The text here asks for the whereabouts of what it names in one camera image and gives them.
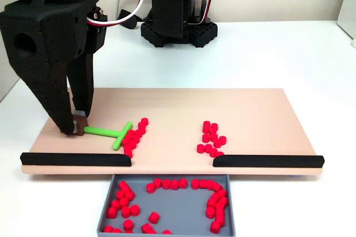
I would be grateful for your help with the green T-shaped pusher tool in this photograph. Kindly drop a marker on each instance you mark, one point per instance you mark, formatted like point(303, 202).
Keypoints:
point(100, 131)

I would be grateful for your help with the red cylindrical granule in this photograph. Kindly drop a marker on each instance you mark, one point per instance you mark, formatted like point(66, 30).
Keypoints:
point(141, 130)
point(146, 228)
point(217, 187)
point(120, 194)
point(200, 148)
point(150, 187)
point(167, 232)
point(211, 203)
point(137, 134)
point(144, 121)
point(123, 202)
point(217, 143)
point(122, 185)
point(214, 126)
point(127, 189)
point(221, 220)
point(223, 201)
point(128, 138)
point(125, 142)
point(206, 123)
point(127, 148)
point(174, 184)
point(203, 183)
point(166, 184)
point(219, 213)
point(213, 137)
point(215, 227)
point(130, 132)
point(205, 137)
point(195, 183)
point(111, 212)
point(142, 125)
point(222, 139)
point(128, 224)
point(116, 231)
point(128, 154)
point(135, 210)
point(219, 206)
point(157, 183)
point(210, 212)
point(135, 138)
point(213, 152)
point(206, 129)
point(208, 148)
point(153, 217)
point(132, 145)
point(115, 205)
point(125, 211)
point(129, 195)
point(213, 131)
point(152, 231)
point(219, 154)
point(182, 183)
point(210, 184)
point(108, 229)
point(216, 196)
point(222, 192)

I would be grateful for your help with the white box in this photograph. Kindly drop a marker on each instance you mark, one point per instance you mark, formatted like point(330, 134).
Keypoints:
point(346, 0)

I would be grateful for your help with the grey plastic tray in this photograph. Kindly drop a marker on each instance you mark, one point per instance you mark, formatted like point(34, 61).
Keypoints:
point(178, 209)

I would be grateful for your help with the beige rectangular board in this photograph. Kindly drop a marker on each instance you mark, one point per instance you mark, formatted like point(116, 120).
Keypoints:
point(180, 109)

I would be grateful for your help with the black edge rail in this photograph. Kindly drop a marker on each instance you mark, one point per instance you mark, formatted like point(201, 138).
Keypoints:
point(267, 161)
point(75, 159)

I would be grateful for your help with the black table clamp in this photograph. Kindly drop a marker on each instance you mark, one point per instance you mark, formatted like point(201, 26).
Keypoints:
point(128, 20)

